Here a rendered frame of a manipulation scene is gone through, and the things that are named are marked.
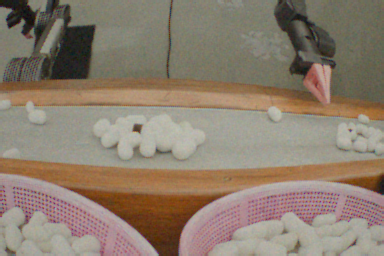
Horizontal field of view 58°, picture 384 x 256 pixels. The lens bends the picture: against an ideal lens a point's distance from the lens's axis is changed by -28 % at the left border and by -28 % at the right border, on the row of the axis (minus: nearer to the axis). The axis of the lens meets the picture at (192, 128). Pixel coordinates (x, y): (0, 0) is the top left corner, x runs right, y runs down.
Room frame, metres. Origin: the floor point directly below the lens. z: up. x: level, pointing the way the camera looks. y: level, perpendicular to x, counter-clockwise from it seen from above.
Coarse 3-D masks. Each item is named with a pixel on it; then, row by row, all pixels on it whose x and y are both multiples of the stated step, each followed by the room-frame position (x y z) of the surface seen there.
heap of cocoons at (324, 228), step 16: (256, 224) 0.34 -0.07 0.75; (272, 224) 0.35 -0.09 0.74; (288, 224) 0.36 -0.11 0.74; (304, 224) 0.35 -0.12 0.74; (320, 224) 0.36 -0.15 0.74; (336, 224) 0.34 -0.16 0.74; (352, 224) 0.35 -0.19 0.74; (240, 240) 0.33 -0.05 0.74; (256, 240) 0.32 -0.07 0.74; (272, 240) 0.32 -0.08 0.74; (288, 240) 0.32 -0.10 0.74; (304, 240) 0.32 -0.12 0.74; (320, 240) 0.31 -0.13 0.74; (336, 240) 0.31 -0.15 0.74; (352, 240) 0.31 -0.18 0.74; (368, 240) 0.30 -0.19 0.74
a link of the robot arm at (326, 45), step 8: (296, 0) 0.91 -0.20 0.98; (296, 8) 0.88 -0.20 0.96; (296, 16) 0.88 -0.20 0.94; (304, 16) 0.88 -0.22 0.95; (280, 24) 0.93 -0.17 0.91; (312, 24) 0.90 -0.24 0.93; (320, 32) 0.90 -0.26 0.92; (320, 40) 0.87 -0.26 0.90; (328, 40) 0.88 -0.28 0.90; (320, 48) 0.87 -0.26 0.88; (328, 48) 0.88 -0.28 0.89; (328, 56) 0.89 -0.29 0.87
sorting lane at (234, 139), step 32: (0, 128) 0.52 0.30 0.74; (32, 128) 0.54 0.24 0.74; (64, 128) 0.56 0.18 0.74; (224, 128) 0.65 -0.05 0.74; (256, 128) 0.67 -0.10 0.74; (288, 128) 0.69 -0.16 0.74; (320, 128) 0.72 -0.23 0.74; (64, 160) 0.45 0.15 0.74; (96, 160) 0.47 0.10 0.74; (128, 160) 0.49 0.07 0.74; (160, 160) 0.50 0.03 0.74; (192, 160) 0.51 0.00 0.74; (224, 160) 0.52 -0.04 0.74; (256, 160) 0.53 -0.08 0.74; (288, 160) 0.54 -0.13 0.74; (320, 160) 0.55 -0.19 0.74; (352, 160) 0.56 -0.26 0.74
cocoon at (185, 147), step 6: (186, 138) 0.52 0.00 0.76; (192, 138) 0.53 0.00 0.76; (174, 144) 0.51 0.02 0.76; (180, 144) 0.51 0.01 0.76; (186, 144) 0.51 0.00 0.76; (192, 144) 0.52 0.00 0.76; (174, 150) 0.51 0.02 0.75; (180, 150) 0.50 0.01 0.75; (186, 150) 0.50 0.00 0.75; (192, 150) 0.51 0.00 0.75; (180, 156) 0.50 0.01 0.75; (186, 156) 0.50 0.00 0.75
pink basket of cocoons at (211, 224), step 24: (240, 192) 0.37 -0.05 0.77; (264, 192) 0.38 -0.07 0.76; (288, 192) 0.39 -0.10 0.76; (336, 192) 0.39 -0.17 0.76; (360, 192) 0.38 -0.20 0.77; (216, 216) 0.34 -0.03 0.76; (240, 216) 0.36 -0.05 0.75; (264, 216) 0.37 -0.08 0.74; (312, 216) 0.38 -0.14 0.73; (336, 216) 0.38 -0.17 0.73; (360, 216) 0.36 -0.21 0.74; (192, 240) 0.29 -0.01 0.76; (216, 240) 0.33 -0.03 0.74
